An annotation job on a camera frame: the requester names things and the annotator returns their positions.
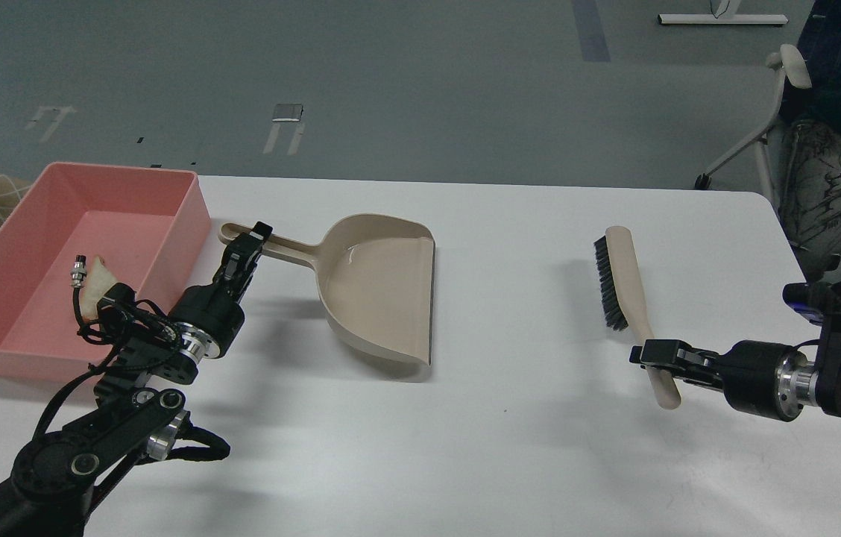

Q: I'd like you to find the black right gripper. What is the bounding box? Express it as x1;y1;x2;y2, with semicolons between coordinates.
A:
629;339;801;422

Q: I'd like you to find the pink plastic bin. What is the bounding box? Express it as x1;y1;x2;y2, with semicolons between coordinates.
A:
0;163;210;382

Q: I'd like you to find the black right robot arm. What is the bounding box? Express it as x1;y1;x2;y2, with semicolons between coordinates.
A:
629;281;841;422

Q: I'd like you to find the grey floor plate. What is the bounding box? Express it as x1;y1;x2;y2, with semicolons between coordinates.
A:
271;103;304;123

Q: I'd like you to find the white desk foot bar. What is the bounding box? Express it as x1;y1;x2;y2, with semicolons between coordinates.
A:
657;13;789;27

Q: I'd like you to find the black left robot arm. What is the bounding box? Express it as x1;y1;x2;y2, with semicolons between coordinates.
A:
0;223;273;536

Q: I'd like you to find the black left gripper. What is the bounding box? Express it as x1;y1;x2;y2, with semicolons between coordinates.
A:
168;222;273;360

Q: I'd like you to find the beige brush with black bristles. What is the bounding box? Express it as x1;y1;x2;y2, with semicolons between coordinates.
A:
593;226;682;410

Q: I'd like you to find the white office chair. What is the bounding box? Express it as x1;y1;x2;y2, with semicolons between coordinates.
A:
693;43;813;210

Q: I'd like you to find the beige plastic dustpan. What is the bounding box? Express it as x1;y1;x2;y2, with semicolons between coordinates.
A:
218;213;436;366

